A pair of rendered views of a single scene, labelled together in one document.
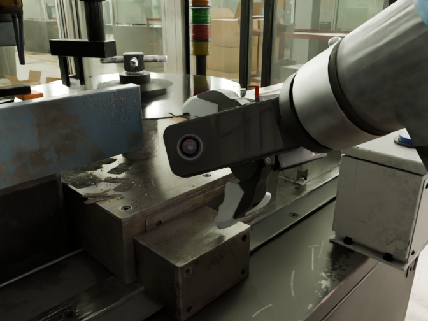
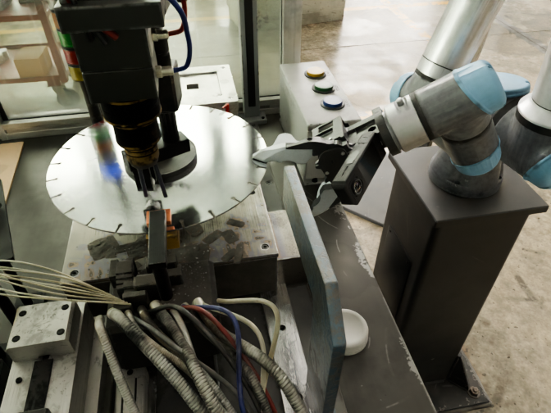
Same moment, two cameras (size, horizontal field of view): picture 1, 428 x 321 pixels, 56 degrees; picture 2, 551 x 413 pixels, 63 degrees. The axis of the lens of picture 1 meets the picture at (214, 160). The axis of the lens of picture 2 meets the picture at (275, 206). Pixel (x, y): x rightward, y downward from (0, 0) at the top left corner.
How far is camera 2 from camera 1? 0.58 m
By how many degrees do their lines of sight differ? 50
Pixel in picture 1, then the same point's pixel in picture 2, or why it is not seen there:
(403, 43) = (464, 111)
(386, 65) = (455, 119)
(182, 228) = (285, 234)
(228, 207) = (324, 204)
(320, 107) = (416, 138)
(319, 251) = (310, 196)
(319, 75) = (415, 125)
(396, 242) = not seen: hidden behind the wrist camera
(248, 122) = (369, 156)
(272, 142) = (378, 161)
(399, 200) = not seen: hidden behind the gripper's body
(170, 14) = not seen: outside the picture
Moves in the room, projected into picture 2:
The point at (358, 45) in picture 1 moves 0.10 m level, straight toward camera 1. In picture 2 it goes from (438, 111) to (504, 144)
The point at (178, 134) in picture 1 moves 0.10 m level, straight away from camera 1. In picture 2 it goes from (351, 183) to (286, 162)
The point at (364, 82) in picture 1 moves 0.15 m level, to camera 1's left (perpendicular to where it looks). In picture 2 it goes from (443, 125) to (400, 181)
